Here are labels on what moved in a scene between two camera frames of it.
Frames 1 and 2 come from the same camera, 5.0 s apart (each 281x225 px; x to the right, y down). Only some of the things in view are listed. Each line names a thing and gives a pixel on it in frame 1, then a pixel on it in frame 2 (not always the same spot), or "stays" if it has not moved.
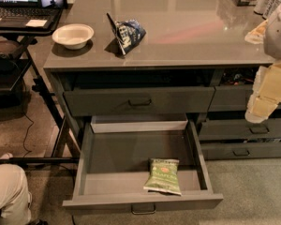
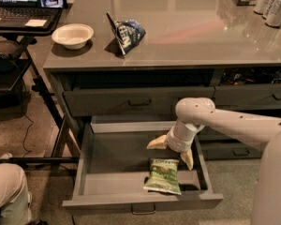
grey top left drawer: [125, 101] stays
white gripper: [278, 37] to [177, 142]
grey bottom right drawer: [213, 151] stays
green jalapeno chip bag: [163, 175] stays
